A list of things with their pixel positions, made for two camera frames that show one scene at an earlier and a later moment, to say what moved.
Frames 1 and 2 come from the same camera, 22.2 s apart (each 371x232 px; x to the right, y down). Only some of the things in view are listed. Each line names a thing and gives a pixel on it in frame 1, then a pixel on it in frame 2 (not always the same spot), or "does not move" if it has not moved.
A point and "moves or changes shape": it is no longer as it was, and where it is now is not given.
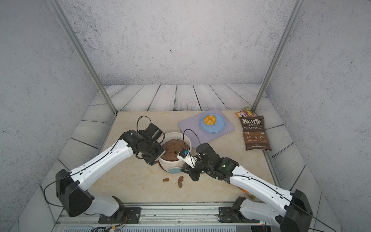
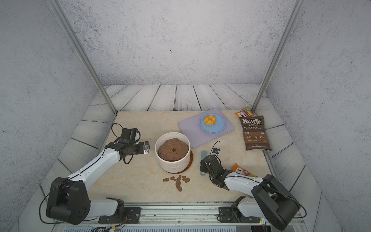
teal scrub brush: (175, 170) moves or changes shape
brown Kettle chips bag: (254, 134) does not move
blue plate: (219, 126) does not move
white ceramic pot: (177, 147) does not move
